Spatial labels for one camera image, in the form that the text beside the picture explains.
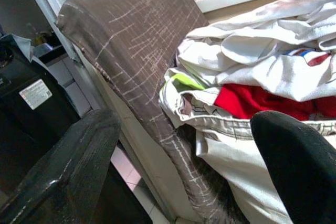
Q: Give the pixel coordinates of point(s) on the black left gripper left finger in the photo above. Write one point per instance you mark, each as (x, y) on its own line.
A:
(65, 171)

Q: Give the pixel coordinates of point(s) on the small yellow item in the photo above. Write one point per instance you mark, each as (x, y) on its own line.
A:
(40, 39)

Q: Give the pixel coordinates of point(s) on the dark grey glossy washing machine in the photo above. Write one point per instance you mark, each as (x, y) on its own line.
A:
(31, 129)

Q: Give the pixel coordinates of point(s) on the brown crosshatch sofa cushion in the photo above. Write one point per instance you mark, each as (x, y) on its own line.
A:
(136, 37)

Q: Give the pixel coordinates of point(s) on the cream sofa frame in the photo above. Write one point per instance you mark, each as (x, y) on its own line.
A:
(147, 140)

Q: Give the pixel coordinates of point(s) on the red garment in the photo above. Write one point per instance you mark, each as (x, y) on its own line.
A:
(244, 100)

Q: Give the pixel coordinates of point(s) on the white printed garment with green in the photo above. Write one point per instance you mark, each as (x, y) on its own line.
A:
(173, 108)

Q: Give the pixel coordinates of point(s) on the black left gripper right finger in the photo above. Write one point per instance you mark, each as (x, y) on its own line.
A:
(302, 171)

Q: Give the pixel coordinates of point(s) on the cream cloth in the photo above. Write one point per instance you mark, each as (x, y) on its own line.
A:
(236, 161)

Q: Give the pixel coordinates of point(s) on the white warning label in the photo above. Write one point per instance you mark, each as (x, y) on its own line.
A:
(35, 94)

